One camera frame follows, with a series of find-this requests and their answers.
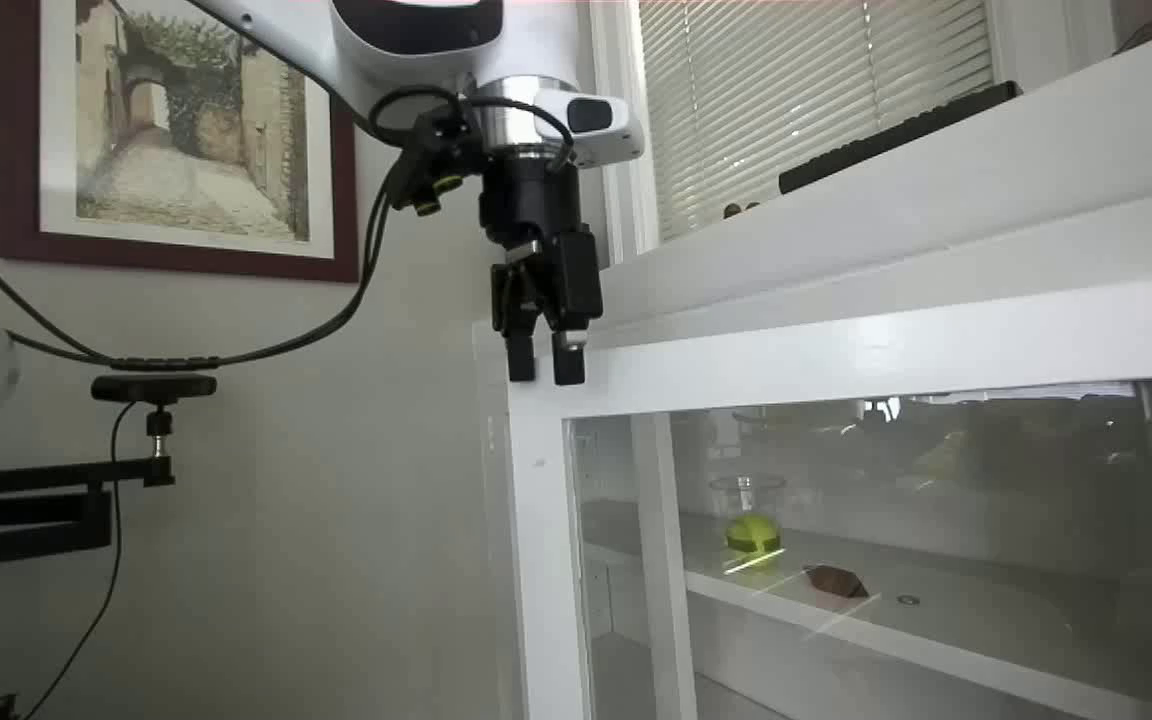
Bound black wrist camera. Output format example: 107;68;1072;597
383;110;482;219

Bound small green glowing object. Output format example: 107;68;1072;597
722;513;787;566

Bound white cabinet shelf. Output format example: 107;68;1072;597
680;528;1152;720

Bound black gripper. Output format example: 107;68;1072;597
473;138;607;391

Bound framed landscape painting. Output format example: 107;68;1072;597
0;0;364;290

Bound black flat bar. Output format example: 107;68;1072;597
775;77;1024;199

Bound thin black camera cable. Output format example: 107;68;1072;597
16;397;138;720

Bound white glass cabinet door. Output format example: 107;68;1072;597
503;274;1152;720
572;414;702;720

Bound white built-in cabinet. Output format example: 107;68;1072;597
572;14;1152;720

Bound thick black cable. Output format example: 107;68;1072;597
0;86;579;376

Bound small brown object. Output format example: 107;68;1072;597
802;560;874;602

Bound black stereo camera bar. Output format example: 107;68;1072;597
88;371;225;409

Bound white window blinds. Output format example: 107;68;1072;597
635;0;998;247

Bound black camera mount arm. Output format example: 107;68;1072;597
0;400;182;573

